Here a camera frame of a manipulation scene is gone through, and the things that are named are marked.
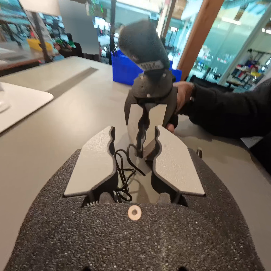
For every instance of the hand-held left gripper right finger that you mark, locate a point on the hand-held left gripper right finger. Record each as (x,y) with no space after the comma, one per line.
(177,167)

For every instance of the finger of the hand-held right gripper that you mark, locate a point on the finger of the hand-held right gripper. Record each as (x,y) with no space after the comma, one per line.
(157,115)
(134,120)

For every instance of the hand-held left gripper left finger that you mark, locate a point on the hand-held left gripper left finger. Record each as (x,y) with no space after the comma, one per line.
(91,167)

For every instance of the person's right forearm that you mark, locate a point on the person's right forearm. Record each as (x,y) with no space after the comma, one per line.
(222,110)

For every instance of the person's right hand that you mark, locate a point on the person's right hand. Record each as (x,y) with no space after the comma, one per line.
(184,93)

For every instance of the large blue plastic bin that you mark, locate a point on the large blue plastic bin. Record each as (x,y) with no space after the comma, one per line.
(122,69)

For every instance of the wooden support beam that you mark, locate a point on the wooden support beam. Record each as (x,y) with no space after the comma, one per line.
(199,38)

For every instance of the black light stand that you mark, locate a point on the black light stand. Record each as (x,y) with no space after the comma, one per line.
(112,31)

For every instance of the person's black jacket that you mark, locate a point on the person's black jacket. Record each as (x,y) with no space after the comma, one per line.
(262,154)

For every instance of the white metal stand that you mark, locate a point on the white metal stand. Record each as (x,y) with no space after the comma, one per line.
(21,101)

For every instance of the black rack with colourful items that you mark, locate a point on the black rack with colourful items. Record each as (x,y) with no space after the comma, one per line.
(254,72)

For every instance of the black tripod pole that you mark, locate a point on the black tripod pole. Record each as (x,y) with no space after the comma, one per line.
(41,36)

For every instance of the yellow plastic bin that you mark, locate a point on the yellow plastic bin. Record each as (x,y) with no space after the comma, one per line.
(36,43)

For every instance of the wood-edged grey table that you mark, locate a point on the wood-edged grey table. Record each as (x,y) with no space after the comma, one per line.
(12,57)

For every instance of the white light panel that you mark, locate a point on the white light panel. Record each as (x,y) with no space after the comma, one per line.
(40,7)

